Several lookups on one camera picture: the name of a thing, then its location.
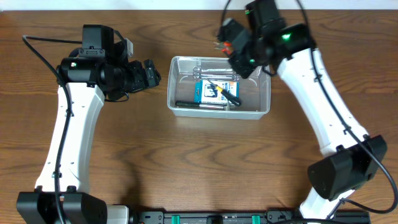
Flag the small black-handled hammer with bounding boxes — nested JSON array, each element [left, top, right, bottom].
[[175, 101, 231, 111]]

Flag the small silver wrench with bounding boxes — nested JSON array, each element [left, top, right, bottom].
[[193, 67, 240, 82]]

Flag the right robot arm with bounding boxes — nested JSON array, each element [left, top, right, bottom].
[[217, 1, 387, 223]]

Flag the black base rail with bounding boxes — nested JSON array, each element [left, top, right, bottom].
[[128, 210, 371, 224]]

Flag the left black cable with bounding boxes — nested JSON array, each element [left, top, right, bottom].
[[22, 35, 83, 224]]

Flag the right black cable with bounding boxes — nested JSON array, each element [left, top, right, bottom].
[[222, 0, 398, 218]]

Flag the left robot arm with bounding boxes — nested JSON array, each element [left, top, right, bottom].
[[16, 24, 161, 223]]

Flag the black yellow screwdriver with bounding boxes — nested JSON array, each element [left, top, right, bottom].
[[207, 78, 242, 106]]

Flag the black cable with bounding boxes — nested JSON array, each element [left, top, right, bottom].
[[22, 35, 83, 224], [222, 0, 398, 218]]

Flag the white blue cardboard box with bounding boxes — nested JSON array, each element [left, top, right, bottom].
[[194, 80, 239, 105]]

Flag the red-handled pliers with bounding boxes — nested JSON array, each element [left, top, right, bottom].
[[214, 42, 233, 57]]

